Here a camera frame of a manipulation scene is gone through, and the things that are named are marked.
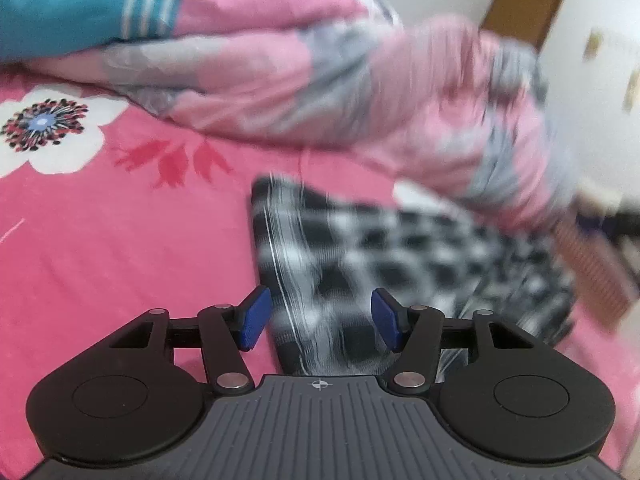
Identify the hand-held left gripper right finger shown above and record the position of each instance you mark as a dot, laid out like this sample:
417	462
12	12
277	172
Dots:
387	317

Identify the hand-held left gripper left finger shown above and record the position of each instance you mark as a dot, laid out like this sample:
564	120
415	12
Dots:
255	317

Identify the black white plaid pants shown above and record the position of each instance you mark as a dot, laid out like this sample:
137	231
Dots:
400	250

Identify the pink floral bed sheet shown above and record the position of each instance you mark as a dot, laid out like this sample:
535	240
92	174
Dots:
125	240

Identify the pink checked folded garment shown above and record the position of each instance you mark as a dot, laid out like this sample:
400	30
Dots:
595	265

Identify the pink grey floral duvet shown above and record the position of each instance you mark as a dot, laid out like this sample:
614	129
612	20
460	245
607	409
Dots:
300	75

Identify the brown wooden door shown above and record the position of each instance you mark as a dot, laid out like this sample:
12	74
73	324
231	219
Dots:
520	15

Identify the blue striped plush cushion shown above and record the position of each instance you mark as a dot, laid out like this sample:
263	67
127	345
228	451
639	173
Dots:
60	5

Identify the yellow wall hanging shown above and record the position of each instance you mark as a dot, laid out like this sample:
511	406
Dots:
592	45

